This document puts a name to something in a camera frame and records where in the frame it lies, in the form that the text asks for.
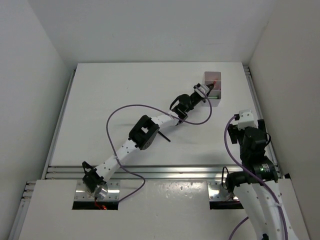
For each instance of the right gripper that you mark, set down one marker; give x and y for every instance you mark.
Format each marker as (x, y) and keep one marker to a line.
(234, 131)

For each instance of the metal base plate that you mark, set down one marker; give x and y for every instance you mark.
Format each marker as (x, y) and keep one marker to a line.
(108, 192)
(217, 192)

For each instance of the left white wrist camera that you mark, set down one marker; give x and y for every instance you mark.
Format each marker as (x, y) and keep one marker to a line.
(201, 89)

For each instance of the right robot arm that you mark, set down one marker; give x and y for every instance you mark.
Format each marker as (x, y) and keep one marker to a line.
(257, 184)

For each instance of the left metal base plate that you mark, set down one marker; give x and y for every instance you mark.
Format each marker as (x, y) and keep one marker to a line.
(108, 192)

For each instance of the aluminium front rail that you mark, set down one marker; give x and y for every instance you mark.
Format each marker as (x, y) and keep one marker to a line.
(150, 172)

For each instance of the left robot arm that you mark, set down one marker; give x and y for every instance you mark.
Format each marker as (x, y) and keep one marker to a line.
(140, 137)

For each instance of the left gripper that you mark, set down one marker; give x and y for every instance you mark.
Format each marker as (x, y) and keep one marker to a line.
(202, 99)

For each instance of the clear acrylic organizer box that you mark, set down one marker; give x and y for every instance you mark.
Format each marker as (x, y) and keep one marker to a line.
(208, 78)

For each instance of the black powder brush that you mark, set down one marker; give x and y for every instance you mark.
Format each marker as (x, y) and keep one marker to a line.
(162, 135)

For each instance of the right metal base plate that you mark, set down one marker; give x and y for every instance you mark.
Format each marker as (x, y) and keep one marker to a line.
(217, 192)

